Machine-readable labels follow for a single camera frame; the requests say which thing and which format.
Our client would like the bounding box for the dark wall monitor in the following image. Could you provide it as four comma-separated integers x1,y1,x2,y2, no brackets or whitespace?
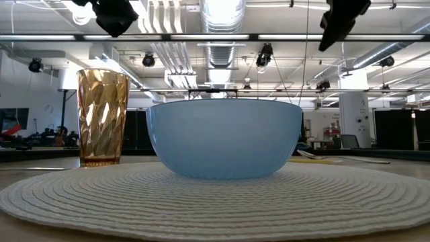
0,107,30,132

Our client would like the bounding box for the grey office chair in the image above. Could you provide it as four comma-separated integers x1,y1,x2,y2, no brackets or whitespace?
340,134,360,150

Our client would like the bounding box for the silver ventilation duct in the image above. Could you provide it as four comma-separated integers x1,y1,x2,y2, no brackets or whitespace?
199,0,247,99

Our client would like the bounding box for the blue bowl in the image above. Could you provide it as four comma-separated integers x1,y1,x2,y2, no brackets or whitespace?
146,97,303,179

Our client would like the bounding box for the black cabinet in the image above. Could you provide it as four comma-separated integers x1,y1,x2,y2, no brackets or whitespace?
121,109,151,151

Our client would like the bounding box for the red bar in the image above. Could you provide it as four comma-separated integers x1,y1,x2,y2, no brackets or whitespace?
2,123,23,136

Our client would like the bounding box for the white woven round placemat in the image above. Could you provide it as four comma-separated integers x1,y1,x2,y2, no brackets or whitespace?
0,161,430,242

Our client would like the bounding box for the black hanging bracket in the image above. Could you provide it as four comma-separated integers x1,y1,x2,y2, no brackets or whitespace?
187,88,239,101

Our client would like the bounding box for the black post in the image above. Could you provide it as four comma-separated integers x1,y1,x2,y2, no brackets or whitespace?
57,88,77,135

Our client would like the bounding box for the slanted silver duct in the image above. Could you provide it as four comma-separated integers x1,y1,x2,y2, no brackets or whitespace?
351,16,430,70

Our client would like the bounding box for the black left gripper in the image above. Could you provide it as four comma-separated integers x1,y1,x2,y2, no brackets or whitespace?
72,0,139,38

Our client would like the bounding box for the white pillar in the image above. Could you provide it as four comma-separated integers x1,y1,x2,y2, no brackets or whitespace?
338,69,372,149

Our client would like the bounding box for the black partition panel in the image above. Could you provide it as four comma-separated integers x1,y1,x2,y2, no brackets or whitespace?
415,109,430,151
374,109,416,151

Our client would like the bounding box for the amber faceted plastic cup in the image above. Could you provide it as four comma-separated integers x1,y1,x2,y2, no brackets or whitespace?
76,69,131,168

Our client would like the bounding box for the silver metal spoon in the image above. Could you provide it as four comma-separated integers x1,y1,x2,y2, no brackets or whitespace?
297,149,391,165

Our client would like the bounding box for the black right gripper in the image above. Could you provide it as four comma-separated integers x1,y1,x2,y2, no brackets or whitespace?
318,0,372,52

